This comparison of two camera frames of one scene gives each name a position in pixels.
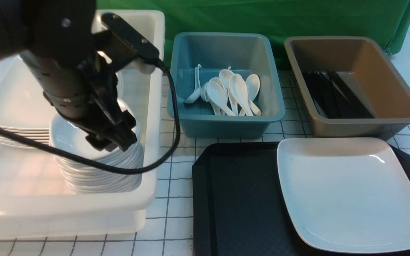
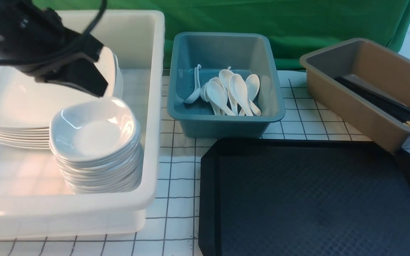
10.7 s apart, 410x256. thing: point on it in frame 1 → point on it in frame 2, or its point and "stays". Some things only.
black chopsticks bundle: (332, 97) → (393, 109)
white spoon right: (253, 83) stays
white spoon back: (224, 75) stays
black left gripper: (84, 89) → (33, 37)
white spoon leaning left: (197, 87) stays
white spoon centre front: (216, 94) stays
